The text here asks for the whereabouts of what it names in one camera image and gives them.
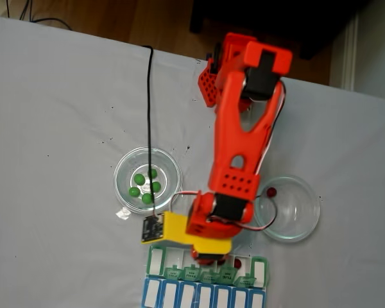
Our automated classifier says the weekly pill organizer box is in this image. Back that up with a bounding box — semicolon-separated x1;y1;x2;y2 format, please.
141;244;270;308

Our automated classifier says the clear glass dish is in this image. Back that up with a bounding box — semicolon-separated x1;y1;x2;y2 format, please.
113;146;184;215
253;175;322;243

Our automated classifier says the clear tape scrap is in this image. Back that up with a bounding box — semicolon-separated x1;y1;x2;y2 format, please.
115;207;132;221

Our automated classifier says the white door trim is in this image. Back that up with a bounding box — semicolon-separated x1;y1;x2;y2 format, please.
341;12;360;92

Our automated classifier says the dark wooden furniture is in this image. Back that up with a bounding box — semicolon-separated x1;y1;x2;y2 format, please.
189;0;373;62

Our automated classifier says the black camera circuit board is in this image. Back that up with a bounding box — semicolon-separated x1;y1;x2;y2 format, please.
141;214;166;245

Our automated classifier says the black camera cable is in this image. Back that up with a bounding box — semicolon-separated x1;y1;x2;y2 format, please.
142;44;160;219

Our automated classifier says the thin black floor cable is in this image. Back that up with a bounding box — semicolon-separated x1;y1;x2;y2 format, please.
4;0;73;31

